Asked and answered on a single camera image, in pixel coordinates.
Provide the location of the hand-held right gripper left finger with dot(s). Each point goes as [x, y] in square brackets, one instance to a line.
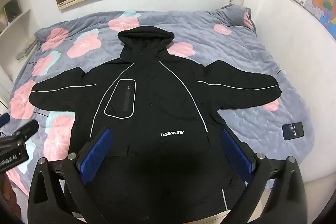
[95, 153]

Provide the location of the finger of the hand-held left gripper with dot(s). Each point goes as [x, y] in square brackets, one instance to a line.
[26, 129]
[4, 119]

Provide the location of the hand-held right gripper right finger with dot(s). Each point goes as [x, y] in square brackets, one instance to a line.
[237, 153]

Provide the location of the black hooded jacket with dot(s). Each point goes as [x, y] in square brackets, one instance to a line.
[162, 98]

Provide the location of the person's left forearm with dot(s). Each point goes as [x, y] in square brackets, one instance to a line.
[9, 195]

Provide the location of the black smartphone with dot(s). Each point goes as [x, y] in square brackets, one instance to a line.
[293, 131]

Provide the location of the grey floral blanket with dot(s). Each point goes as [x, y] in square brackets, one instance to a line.
[249, 56]

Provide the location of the white wall shelf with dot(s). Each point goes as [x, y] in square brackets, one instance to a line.
[15, 29]

